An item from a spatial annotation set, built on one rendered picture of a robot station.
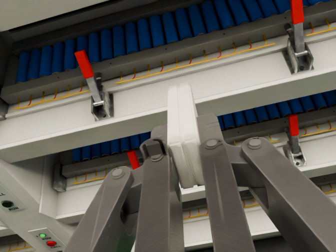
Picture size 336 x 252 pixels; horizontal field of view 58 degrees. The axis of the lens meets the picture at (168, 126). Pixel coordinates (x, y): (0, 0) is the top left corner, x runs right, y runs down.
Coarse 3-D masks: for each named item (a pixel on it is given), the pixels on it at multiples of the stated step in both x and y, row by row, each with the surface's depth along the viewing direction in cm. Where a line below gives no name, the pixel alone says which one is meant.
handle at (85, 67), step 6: (78, 54) 38; (84, 54) 38; (78, 60) 38; (84, 60) 38; (84, 66) 39; (90, 66) 39; (84, 72) 39; (90, 72) 39; (84, 78) 39; (90, 78) 40; (90, 84) 40; (90, 90) 40; (96, 90) 40; (96, 96) 41; (96, 102) 41
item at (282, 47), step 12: (324, 36) 39; (276, 48) 40; (228, 60) 41; (240, 60) 41; (180, 72) 42; (192, 72) 42; (132, 84) 43; (144, 84) 43; (84, 96) 44; (36, 108) 45; (48, 108) 45
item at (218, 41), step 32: (224, 32) 41; (256, 32) 41; (320, 32) 40; (96, 64) 44; (128, 64) 43; (160, 64) 44; (192, 64) 42; (0, 96) 45; (32, 96) 46; (64, 96) 44
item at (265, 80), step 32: (128, 0) 47; (32, 32) 50; (0, 64) 51; (256, 64) 40; (320, 64) 38; (128, 96) 43; (160, 96) 42; (224, 96) 39; (256, 96) 40; (288, 96) 41; (0, 128) 46; (32, 128) 44; (64, 128) 43; (96, 128) 42; (128, 128) 43
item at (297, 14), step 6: (294, 0) 35; (300, 0) 35; (294, 6) 35; (300, 6) 35; (294, 12) 35; (300, 12) 35; (294, 18) 36; (300, 18) 36; (294, 24) 36; (300, 24) 36; (294, 30) 36; (300, 30) 36; (294, 36) 37; (300, 36) 37; (300, 42) 37; (294, 48) 38; (300, 48) 37
